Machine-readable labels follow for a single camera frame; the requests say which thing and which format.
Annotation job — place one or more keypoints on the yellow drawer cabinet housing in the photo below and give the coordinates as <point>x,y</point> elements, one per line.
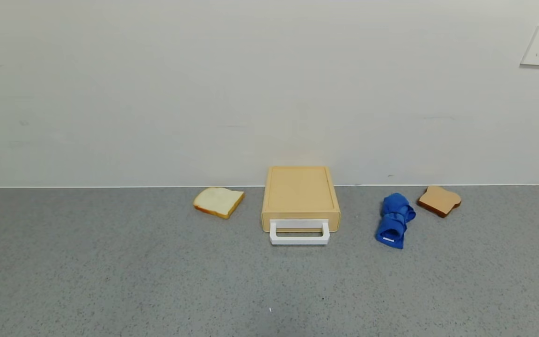
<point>300,192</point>

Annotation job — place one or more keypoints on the white bread slice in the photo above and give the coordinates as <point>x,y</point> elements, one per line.
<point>217,200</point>

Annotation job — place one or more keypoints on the blue rolled cloth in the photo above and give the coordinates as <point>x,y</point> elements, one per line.
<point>393,220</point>

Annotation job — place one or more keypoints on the brown toast slice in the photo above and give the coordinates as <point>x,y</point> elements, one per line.
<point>439,200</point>

